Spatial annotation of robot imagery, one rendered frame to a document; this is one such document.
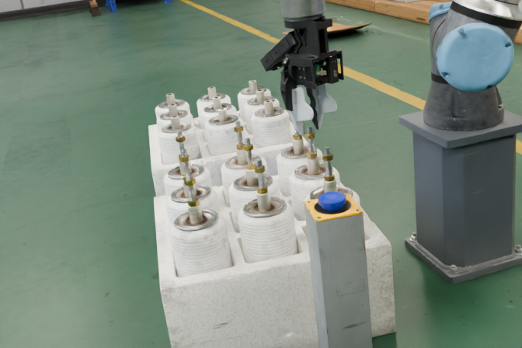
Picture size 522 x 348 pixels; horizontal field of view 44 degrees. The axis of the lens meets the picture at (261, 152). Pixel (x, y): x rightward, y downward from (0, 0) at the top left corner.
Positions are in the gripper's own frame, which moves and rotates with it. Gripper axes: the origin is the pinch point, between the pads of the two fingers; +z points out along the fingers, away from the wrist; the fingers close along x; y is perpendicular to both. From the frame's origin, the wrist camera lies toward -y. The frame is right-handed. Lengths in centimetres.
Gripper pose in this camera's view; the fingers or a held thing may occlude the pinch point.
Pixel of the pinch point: (307, 124)
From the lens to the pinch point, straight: 121.5
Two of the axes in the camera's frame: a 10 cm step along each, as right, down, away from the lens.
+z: 1.2, 9.3, 3.4
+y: 6.1, 2.0, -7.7
